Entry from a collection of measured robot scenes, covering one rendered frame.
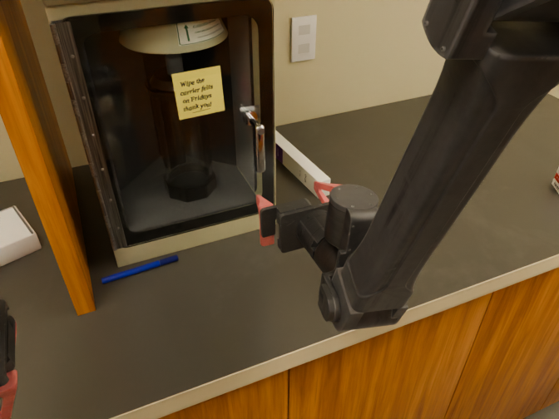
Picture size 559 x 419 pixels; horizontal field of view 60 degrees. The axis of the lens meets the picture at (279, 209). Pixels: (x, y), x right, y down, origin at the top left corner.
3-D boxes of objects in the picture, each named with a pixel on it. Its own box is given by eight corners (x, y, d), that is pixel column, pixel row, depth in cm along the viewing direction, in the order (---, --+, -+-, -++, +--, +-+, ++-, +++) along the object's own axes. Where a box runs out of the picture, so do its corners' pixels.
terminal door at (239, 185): (116, 248, 87) (54, 17, 63) (273, 207, 97) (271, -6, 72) (117, 250, 87) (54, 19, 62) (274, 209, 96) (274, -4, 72)
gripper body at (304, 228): (275, 209, 66) (298, 240, 60) (342, 192, 69) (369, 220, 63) (275, 246, 69) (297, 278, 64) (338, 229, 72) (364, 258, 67)
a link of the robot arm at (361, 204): (327, 329, 54) (398, 320, 56) (341, 247, 48) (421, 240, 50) (299, 261, 64) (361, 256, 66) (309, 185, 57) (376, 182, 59)
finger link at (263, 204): (242, 182, 71) (264, 216, 64) (286, 172, 73) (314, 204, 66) (244, 219, 75) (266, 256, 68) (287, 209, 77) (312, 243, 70)
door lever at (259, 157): (258, 157, 87) (244, 160, 87) (256, 109, 82) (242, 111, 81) (269, 172, 83) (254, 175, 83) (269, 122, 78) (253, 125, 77)
